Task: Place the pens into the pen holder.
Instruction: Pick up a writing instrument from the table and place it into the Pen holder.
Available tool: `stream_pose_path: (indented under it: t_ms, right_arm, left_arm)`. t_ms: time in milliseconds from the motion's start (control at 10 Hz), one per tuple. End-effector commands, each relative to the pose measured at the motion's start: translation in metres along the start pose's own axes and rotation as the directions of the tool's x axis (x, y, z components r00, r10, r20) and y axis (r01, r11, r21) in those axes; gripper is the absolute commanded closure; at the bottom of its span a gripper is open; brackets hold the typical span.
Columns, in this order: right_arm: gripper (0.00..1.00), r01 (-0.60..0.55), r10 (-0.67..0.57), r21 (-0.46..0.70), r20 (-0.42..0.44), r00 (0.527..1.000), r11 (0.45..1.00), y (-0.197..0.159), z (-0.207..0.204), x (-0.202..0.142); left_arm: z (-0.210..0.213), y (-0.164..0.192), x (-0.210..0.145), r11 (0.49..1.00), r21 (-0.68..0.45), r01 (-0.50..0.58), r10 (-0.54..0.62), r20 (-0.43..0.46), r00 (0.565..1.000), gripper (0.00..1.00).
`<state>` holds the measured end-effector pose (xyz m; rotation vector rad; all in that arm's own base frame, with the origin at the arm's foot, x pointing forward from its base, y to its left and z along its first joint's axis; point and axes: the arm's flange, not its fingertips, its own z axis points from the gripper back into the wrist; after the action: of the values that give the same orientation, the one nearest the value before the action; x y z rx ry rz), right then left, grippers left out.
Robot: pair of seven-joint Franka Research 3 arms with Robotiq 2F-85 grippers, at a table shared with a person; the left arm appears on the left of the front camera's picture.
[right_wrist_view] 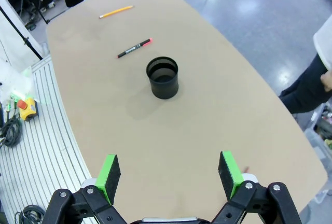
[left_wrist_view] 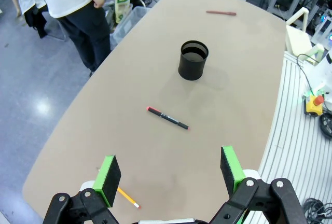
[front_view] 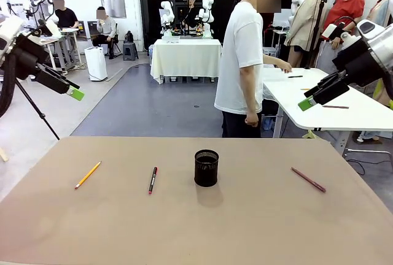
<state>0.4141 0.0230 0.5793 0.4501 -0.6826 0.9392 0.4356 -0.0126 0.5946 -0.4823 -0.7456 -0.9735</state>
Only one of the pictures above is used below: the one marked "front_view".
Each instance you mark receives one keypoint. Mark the white background work desk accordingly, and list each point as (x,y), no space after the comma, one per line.
(69,32)

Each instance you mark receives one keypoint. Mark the person in red shirt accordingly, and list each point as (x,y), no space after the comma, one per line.
(347,10)

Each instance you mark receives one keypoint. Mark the white air purifier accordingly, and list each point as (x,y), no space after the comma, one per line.
(95,64)

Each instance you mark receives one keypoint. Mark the black light stand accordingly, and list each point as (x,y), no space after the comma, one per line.
(316,32)

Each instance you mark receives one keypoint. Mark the person in black behind table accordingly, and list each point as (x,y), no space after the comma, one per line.
(192,13)

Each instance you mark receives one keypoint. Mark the person's left hand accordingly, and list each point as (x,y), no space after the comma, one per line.
(285,66)

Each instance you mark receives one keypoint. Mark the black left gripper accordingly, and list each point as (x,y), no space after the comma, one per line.
(26,59)

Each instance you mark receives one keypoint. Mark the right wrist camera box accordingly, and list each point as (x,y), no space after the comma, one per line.
(331,31)

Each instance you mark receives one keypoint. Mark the person in black T-shirt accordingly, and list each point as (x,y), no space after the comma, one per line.
(67,18)

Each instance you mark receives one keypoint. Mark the table with white cloth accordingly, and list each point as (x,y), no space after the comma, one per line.
(184,59)

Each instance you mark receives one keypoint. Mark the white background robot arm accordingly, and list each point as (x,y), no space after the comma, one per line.
(207,13)
(168,16)

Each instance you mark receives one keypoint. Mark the person in light grey shirt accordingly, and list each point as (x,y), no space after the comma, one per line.
(106,27)

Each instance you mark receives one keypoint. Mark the black mesh pen holder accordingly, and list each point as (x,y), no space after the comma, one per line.
(206,173)

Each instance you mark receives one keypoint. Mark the mannequin with beige coat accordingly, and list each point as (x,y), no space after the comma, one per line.
(304,29)

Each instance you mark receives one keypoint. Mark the black bag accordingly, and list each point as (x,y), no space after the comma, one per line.
(129,37)

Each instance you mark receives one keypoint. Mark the black marker red cap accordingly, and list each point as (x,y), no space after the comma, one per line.
(153,180)

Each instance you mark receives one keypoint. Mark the maroon pen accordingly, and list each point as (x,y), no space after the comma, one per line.
(308,179)
(335,106)

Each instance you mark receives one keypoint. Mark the person's right forearm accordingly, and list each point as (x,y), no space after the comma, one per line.
(251,90)

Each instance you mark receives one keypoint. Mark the clear plastic sheet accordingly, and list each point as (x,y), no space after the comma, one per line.
(270,76)

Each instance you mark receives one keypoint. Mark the person's left forearm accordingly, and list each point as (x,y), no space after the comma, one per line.
(271,60)

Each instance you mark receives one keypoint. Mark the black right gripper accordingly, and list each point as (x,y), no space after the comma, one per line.
(359,65)

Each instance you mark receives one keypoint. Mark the grey plastic stool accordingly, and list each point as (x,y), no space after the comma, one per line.
(129,51)

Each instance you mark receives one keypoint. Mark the person's right hand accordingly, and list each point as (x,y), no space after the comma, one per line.
(252,119)

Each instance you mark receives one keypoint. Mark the person in white T-shirt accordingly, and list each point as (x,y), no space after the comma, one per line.
(242,56)

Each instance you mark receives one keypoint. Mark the black tripod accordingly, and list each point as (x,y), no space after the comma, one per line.
(37,108)

